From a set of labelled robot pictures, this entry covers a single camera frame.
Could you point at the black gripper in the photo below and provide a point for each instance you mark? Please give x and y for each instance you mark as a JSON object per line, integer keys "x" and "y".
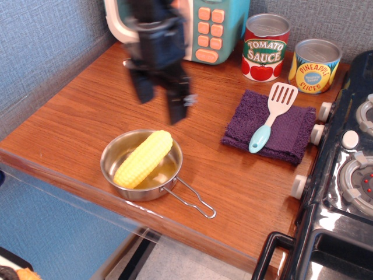
{"x": 159, "y": 51}

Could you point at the teal toy microwave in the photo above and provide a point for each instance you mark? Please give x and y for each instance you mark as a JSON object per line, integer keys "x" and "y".
{"x": 211, "y": 29}

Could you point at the black toy stove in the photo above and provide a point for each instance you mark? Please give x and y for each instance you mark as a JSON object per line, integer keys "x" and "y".
{"x": 333, "y": 237}

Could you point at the tomato sauce can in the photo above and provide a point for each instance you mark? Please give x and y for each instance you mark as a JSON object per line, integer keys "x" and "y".
{"x": 265, "y": 42}

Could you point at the white stove knob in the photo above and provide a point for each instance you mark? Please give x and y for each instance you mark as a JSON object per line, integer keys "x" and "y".
{"x": 324, "y": 111}
{"x": 316, "y": 134}
{"x": 298, "y": 186}

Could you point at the white stove knob top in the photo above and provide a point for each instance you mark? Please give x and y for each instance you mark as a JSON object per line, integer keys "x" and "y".
{"x": 324, "y": 111}

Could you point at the purple folded towel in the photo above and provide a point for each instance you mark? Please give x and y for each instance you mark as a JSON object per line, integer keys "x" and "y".
{"x": 290, "y": 132}

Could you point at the white stove knob middle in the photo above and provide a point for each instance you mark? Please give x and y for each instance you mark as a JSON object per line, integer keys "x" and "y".
{"x": 316, "y": 134}

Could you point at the white spatula with teal handle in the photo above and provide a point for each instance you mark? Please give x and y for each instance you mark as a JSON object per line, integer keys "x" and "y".
{"x": 281, "y": 98}

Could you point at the yellow toy corn cob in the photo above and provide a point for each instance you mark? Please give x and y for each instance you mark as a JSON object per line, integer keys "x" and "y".
{"x": 143, "y": 160}

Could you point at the orange object at bottom left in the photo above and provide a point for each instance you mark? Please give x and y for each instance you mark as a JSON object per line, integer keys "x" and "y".
{"x": 8, "y": 273}

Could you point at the white stove knob bottom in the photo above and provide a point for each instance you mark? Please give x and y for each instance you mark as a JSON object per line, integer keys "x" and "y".
{"x": 298, "y": 186}

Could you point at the pineapple slices can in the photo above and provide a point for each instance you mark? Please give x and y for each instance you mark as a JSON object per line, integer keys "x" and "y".
{"x": 314, "y": 65}

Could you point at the small steel saucepan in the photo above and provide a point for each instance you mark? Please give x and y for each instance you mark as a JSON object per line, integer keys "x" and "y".
{"x": 159, "y": 182}

